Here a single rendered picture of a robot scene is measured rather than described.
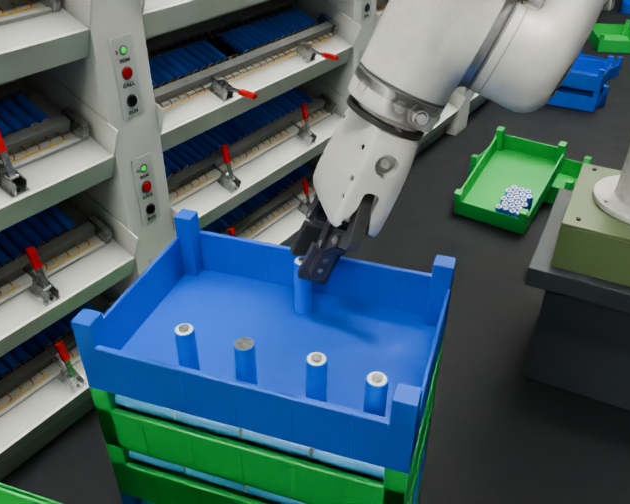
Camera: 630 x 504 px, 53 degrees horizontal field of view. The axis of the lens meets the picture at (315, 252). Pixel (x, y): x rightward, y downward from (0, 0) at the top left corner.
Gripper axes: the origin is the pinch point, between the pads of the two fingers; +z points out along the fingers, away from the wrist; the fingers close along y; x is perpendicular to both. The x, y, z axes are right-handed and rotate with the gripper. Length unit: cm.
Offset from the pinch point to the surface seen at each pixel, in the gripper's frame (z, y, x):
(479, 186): 18, 96, -83
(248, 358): 4.9, -12.0, 6.7
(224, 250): 7.2, 7.8, 6.2
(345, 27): -8, 92, -25
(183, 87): 8, 60, 9
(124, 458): 24.5, -7.5, 11.8
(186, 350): 8.0, -9.0, 11.0
